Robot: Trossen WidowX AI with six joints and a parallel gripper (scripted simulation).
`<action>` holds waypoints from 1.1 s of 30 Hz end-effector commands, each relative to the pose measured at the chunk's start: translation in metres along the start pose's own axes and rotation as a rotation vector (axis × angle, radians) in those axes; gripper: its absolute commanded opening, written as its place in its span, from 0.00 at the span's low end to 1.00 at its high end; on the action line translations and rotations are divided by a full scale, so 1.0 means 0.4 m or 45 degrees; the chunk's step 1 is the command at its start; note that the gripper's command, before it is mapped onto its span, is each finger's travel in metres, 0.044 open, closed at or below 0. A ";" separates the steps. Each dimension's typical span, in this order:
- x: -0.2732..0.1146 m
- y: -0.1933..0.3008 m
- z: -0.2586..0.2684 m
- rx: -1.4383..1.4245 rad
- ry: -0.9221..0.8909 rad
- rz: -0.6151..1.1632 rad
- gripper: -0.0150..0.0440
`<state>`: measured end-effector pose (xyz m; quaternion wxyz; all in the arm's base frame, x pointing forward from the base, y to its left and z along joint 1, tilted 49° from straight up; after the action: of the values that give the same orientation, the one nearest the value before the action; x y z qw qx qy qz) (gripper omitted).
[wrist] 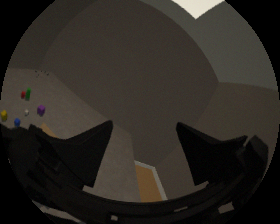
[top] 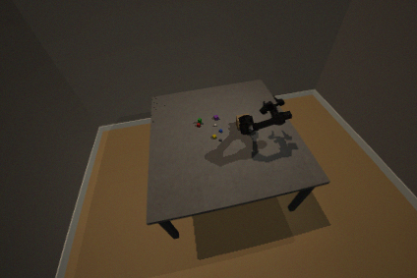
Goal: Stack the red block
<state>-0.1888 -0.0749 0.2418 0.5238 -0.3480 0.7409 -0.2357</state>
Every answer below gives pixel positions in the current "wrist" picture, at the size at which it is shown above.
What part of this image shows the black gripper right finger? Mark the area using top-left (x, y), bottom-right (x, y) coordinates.
top-left (176, 122), bottom-right (247, 186)

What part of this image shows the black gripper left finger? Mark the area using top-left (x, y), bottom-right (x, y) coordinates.
top-left (35, 121), bottom-right (112, 188)

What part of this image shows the small blue block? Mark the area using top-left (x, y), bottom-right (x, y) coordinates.
top-left (14, 118), bottom-right (20, 127)

